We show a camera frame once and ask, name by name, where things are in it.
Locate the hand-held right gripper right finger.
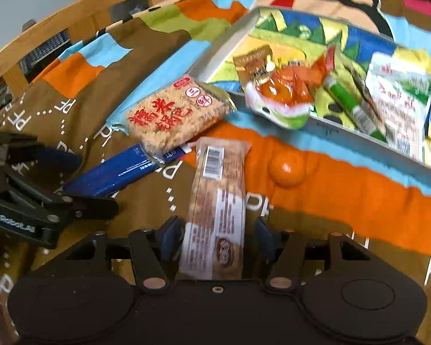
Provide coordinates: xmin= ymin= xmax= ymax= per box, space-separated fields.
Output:
xmin=255 ymin=218 xmax=372 ymax=290

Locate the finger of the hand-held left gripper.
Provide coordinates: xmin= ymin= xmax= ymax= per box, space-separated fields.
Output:
xmin=0 ymin=172 xmax=119 ymax=223
xmin=0 ymin=131 xmax=83 ymax=173

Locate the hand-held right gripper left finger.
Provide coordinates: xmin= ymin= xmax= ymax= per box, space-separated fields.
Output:
xmin=63 ymin=216 xmax=183 ymax=290

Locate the brown snack bar packet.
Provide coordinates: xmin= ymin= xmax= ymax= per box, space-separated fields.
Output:
xmin=180 ymin=137 xmax=252 ymax=281

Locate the green stick snack packet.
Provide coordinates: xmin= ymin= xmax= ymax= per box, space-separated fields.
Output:
xmin=325 ymin=72 xmax=388 ymax=142

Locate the silver tray dinosaur print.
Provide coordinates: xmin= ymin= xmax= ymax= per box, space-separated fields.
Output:
xmin=190 ymin=6 xmax=431 ymax=178

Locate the white green snack pouch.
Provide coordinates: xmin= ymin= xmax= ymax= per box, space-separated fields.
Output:
xmin=364 ymin=52 xmax=431 ymax=160

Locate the blue snack packet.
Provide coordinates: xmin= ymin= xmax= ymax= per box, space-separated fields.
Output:
xmin=63 ymin=140 xmax=191 ymax=198

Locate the orange tangerine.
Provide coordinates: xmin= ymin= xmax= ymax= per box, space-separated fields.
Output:
xmin=268 ymin=150 xmax=307 ymax=188

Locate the colourful printed blanket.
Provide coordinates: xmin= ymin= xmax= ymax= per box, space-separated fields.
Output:
xmin=0 ymin=0 xmax=431 ymax=345

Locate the grey plastic basket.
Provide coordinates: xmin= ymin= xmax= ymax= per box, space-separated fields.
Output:
xmin=22 ymin=30 xmax=72 ymax=76

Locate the rice cracker packet red print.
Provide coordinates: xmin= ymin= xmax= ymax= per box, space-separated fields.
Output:
xmin=109 ymin=75 xmax=238 ymax=159

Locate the orange red snack pouch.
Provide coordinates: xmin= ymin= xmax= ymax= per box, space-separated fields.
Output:
xmin=245 ymin=45 xmax=336 ymax=131

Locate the brown gold snack packet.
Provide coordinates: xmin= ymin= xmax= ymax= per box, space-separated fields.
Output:
xmin=233 ymin=45 xmax=277 ymax=92

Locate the wooden bed rail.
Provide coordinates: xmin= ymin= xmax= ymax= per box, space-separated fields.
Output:
xmin=0 ymin=0 xmax=202 ymax=92

